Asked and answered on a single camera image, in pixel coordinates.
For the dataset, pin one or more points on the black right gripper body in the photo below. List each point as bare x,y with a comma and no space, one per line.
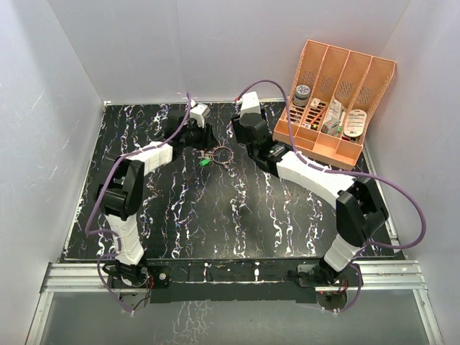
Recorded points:
240,136

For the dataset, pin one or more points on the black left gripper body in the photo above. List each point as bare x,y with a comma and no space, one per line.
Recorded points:
195,136

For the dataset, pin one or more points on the large metal keyring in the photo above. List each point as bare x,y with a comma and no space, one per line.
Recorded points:
222,155

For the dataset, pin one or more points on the key with yellow tag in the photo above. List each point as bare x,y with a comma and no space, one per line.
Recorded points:
205,156

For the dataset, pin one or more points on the key with green tag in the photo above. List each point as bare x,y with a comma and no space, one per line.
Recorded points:
205,162

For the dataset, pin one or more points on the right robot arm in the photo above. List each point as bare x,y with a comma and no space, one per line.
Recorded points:
359,208

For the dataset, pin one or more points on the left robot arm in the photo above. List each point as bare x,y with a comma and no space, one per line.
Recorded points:
120,196

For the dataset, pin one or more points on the grey round jar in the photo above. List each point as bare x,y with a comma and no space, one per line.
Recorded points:
301,95

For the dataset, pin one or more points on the small white card box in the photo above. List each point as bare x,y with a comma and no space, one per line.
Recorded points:
315,102

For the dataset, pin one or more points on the red pencil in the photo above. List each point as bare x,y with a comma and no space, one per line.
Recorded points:
317,116

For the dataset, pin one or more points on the white paper packet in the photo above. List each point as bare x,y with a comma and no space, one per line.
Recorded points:
335,110

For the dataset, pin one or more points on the orange plastic desk organizer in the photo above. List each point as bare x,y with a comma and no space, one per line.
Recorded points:
335,94

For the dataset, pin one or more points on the white oval blister pack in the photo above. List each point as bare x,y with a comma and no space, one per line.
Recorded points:
354,124

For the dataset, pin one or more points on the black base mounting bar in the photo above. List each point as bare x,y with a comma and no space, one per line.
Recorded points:
167,281

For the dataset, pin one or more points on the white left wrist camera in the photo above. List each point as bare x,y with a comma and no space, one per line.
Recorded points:
200,113

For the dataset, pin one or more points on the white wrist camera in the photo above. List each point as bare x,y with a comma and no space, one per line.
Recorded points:
200,113
249,103

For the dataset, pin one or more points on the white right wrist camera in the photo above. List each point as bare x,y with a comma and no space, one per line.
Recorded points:
249,103

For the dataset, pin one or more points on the aluminium frame rail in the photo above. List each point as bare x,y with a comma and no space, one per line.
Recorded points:
235,212

